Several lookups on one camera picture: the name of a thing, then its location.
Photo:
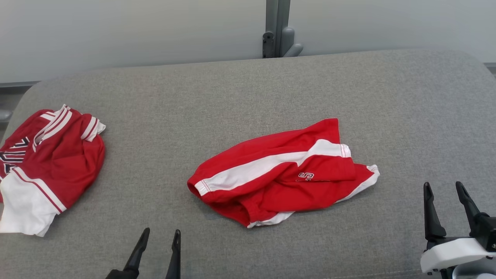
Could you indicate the red white basketball jersey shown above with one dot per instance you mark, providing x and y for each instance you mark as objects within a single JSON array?
[{"x": 69, "y": 166}]

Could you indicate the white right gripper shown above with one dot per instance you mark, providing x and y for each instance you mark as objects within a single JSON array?
[{"x": 453, "y": 254}]

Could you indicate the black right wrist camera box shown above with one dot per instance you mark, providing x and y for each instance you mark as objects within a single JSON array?
[{"x": 486, "y": 228}]

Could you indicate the red white sports shorts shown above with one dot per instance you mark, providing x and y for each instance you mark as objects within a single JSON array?
[{"x": 271, "y": 193}]

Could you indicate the grey fabric sofa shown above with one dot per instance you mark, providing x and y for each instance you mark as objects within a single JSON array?
[{"x": 248, "y": 97}]

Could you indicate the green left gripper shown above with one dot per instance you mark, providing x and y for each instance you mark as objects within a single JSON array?
[{"x": 122, "y": 275}]

